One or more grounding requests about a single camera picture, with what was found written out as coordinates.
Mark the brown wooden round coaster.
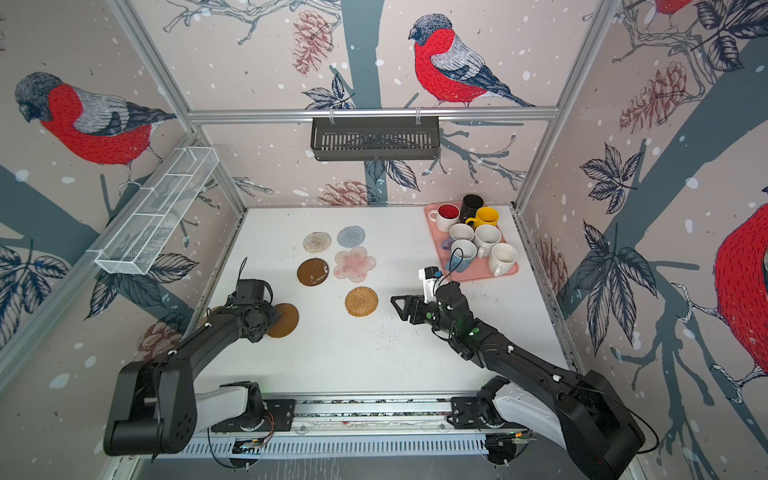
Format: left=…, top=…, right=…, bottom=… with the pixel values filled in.
left=267, top=303, right=300, bottom=338

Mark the rattan woven round coaster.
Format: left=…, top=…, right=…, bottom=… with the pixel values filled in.
left=345, top=286, right=379, bottom=318

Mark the pink flower resin coaster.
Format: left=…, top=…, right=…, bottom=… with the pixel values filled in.
left=333, top=246, right=377, bottom=283

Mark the dark brown scratched round coaster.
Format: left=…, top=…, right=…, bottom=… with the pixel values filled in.
left=297, top=258, right=329, bottom=287

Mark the blue woven round coaster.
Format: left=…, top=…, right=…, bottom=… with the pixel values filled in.
left=337, top=225, right=365, bottom=249

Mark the beige woven round coaster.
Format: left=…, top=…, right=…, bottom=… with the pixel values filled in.
left=302, top=232, right=332, bottom=253

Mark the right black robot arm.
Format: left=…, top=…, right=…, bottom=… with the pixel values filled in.
left=390, top=282, right=645, bottom=479

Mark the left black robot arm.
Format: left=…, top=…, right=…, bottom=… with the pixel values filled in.
left=103, top=279, right=281, bottom=457

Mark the small white cup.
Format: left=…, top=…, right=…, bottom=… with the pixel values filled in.
left=449, top=223, right=475, bottom=241

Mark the pink rectangular tray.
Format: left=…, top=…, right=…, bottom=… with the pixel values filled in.
left=424, top=203, right=519, bottom=282

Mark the light blue mug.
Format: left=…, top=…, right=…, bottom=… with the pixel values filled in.
left=445, top=240, right=477, bottom=273

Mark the white mug front right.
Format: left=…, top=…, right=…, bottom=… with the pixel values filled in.
left=488, top=243, right=519, bottom=277

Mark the white mug centre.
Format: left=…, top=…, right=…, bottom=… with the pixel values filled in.
left=473, top=224, right=502, bottom=258

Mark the white mug red inside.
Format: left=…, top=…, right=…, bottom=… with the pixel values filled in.
left=427, top=203, right=460, bottom=232

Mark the yellow mug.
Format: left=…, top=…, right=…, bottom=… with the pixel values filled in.
left=465, top=207, right=500, bottom=230

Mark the black mug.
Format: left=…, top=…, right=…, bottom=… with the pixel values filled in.
left=459, top=194, right=485, bottom=223

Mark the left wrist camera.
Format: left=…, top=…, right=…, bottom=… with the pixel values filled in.
left=233, top=279, right=274, bottom=304

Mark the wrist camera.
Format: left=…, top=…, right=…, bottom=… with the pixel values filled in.
left=233, top=279, right=274, bottom=304
left=418, top=266, right=442, bottom=303

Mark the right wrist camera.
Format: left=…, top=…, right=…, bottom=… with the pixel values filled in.
left=418, top=266, right=442, bottom=303

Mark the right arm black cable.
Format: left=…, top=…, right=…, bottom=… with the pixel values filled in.
left=433, top=247, right=466, bottom=289

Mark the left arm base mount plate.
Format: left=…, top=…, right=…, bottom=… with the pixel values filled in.
left=211, top=399, right=296, bottom=434

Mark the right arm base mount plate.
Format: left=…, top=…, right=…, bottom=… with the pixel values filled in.
left=446, top=396, right=527, bottom=430

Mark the aluminium front rail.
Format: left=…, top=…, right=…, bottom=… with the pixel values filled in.
left=122, top=391, right=625, bottom=437

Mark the white mesh wire shelf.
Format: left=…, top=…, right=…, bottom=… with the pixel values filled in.
left=95, top=146, right=219, bottom=275

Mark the black hanging wire basket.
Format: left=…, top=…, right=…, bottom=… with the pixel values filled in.
left=310, top=116, right=441, bottom=161

